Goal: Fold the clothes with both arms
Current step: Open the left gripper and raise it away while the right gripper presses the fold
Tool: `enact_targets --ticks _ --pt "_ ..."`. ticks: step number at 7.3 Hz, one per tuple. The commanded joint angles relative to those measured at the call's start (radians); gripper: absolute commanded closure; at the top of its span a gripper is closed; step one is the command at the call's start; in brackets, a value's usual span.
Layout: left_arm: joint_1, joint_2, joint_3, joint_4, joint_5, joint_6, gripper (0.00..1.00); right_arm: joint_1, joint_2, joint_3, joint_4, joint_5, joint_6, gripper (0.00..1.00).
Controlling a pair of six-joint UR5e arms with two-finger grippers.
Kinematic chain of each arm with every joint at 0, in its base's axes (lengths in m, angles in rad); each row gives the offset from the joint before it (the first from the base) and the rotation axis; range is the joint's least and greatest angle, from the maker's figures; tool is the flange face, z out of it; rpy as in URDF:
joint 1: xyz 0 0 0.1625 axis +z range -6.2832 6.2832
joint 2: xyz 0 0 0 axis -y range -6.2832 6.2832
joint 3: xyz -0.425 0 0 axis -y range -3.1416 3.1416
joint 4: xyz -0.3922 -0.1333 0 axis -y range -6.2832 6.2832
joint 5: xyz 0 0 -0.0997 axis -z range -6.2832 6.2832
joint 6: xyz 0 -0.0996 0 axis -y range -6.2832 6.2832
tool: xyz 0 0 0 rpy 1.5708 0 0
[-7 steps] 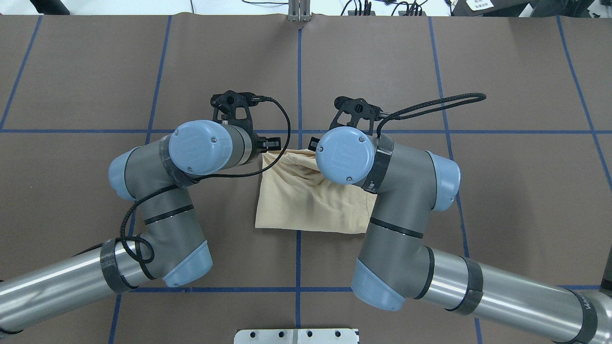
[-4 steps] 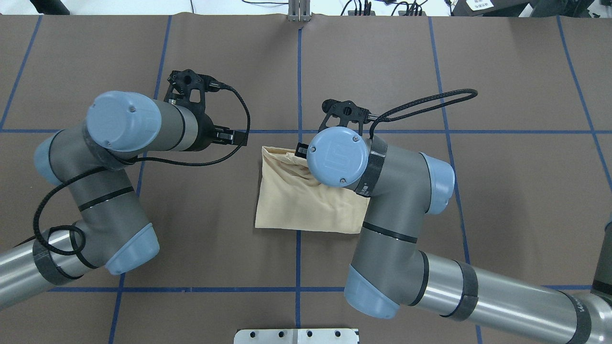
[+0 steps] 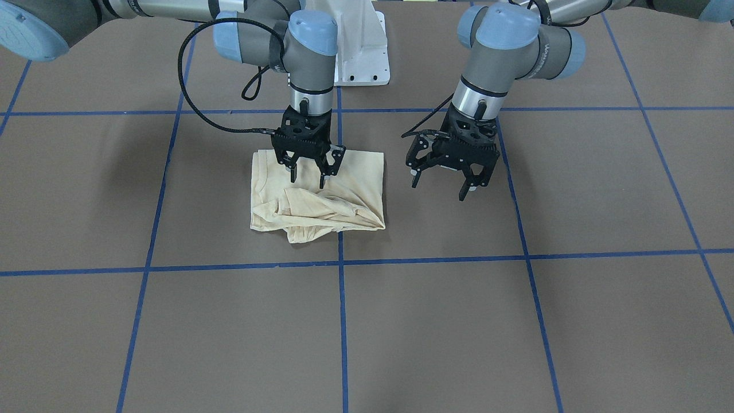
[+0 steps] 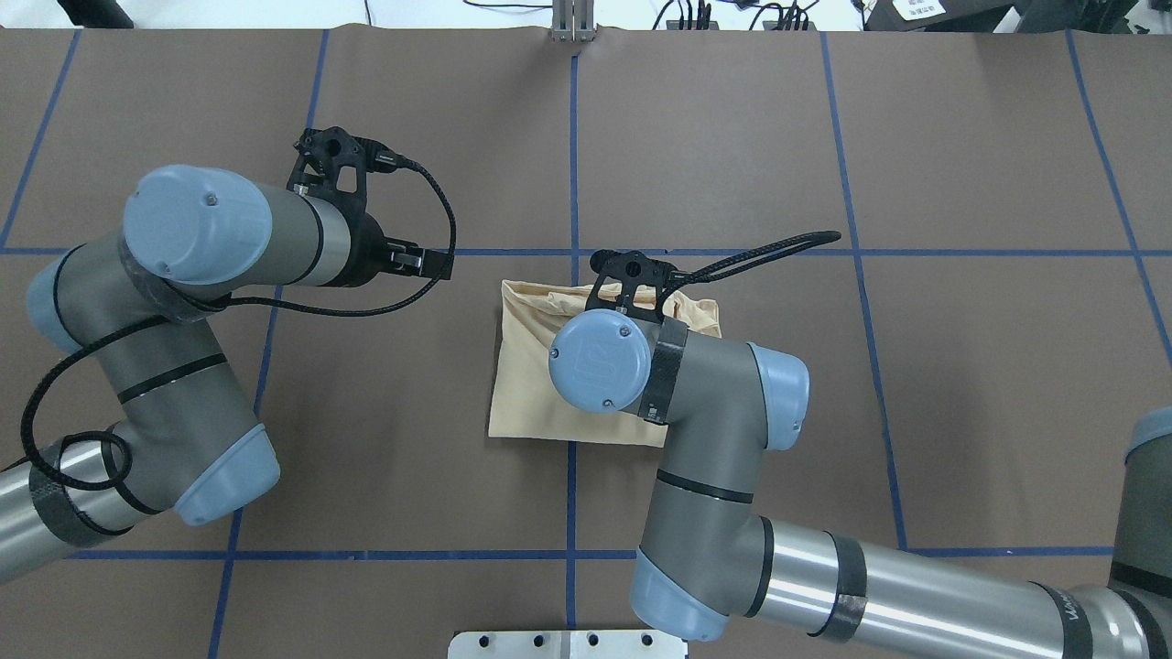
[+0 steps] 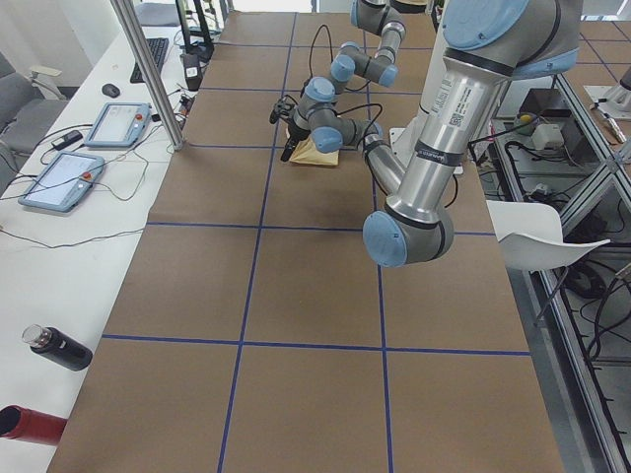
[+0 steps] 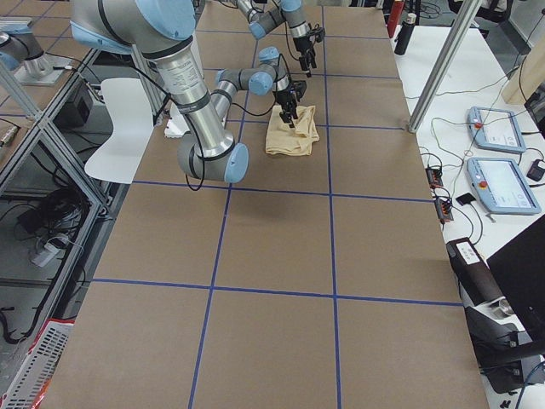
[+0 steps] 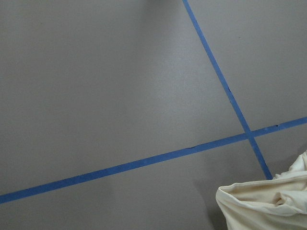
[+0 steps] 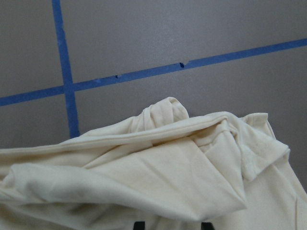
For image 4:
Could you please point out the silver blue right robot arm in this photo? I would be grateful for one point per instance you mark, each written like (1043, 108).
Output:
(705, 557)

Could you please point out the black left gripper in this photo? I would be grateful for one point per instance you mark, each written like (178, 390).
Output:
(367, 249)

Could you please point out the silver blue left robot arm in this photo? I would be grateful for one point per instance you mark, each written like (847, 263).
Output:
(138, 301)

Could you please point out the aluminium frame post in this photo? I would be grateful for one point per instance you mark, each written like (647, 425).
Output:
(573, 21)

